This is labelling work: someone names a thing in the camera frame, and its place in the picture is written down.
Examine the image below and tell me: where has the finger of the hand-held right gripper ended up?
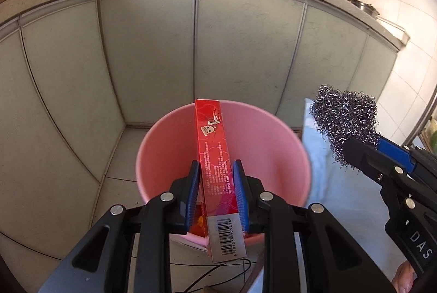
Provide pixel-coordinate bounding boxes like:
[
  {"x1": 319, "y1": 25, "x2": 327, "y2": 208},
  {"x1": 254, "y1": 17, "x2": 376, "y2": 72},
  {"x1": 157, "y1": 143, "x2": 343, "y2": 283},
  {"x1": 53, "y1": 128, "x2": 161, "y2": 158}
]
[
  {"x1": 342, "y1": 137, "x2": 415, "y2": 203},
  {"x1": 377, "y1": 137, "x2": 437, "y2": 198}
]

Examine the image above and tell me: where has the grey kitchen counter cabinet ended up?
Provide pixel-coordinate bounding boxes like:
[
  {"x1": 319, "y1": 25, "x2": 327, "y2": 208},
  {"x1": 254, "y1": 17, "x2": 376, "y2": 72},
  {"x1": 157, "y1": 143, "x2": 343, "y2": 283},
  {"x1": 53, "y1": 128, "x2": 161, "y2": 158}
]
[{"x1": 0, "y1": 0, "x2": 410, "y2": 246}]

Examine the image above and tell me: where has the steel wool scrubber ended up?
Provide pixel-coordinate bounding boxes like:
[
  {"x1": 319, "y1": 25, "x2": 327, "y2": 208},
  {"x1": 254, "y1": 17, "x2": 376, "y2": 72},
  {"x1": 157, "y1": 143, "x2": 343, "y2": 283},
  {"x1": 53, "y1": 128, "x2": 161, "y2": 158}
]
[{"x1": 309, "y1": 84, "x2": 381, "y2": 164}]

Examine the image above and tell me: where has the pink plastic bucket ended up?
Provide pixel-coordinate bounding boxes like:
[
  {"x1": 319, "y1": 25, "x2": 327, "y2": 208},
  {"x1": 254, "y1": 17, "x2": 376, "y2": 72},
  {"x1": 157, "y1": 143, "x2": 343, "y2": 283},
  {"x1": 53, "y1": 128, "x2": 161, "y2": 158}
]
[{"x1": 135, "y1": 101, "x2": 312, "y2": 247}]

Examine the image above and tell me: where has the metal shelf rack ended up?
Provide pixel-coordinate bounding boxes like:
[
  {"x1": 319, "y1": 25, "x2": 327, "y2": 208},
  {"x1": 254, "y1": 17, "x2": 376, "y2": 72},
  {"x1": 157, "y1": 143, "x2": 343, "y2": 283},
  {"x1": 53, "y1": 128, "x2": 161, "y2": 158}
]
[{"x1": 403, "y1": 95, "x2": 437, "y2": 150}]

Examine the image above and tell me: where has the person's right hand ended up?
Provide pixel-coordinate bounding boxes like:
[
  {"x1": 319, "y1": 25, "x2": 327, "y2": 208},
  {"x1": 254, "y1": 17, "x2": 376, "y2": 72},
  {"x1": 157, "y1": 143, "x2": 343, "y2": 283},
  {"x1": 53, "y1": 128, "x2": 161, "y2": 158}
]
[{"x1": 392, "y1": 260, "x2": 419, "y2": 293}]

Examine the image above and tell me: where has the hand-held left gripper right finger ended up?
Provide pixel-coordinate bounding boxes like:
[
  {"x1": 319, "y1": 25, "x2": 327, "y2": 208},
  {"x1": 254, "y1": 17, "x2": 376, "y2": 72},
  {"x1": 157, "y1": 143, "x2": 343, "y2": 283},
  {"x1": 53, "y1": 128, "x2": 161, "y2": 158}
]
[{"x1": 232, "y1": 159, "x2": 398, "y2": 293}]

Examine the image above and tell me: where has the red cardboard box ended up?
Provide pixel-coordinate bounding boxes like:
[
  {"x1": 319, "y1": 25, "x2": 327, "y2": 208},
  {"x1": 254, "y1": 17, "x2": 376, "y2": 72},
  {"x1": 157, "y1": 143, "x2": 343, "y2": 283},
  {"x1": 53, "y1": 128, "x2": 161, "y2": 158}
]
[{"x1": 194, "y1": 99, "x2": 247, "y2": 263}]

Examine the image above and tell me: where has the thin black wire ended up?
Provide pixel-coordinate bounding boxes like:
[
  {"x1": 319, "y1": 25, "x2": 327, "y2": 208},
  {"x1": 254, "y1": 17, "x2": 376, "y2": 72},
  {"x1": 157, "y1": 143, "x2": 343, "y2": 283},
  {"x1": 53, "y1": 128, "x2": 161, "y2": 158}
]
[{"x1": 184, "y1": 259, "x2": 253, "y2": 293}]

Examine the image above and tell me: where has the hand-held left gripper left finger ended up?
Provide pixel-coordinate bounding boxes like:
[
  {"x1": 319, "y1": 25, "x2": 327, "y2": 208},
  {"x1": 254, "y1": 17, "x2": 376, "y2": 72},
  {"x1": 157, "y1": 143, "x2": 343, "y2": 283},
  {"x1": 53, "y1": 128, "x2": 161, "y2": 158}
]
[{"x1": 38, "y1": 160, "x2": 200, "y2": 293}]

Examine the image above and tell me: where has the stainless steel pot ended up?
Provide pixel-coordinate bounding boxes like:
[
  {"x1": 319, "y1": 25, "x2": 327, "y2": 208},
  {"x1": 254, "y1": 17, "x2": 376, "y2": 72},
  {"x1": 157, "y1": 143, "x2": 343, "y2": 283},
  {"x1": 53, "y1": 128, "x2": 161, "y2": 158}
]
[{"x1": 343, "y1": 0, "x2": 380, "y2": 18}]

